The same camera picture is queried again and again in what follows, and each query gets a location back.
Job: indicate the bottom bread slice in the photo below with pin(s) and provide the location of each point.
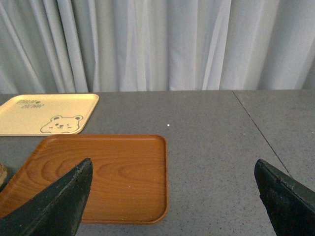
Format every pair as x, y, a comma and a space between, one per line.
3, 174

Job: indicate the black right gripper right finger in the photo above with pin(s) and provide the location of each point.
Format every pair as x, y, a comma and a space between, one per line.
289, 204

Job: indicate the grey curtain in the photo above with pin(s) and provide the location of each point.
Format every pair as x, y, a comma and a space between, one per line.
65, 46

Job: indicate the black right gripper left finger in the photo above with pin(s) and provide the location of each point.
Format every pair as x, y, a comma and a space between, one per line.
55, 211

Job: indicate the brown wooden tray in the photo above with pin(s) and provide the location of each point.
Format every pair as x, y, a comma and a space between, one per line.
130, 181

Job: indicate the yellow bear tray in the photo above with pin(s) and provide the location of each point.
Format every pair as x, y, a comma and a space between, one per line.
46, 114

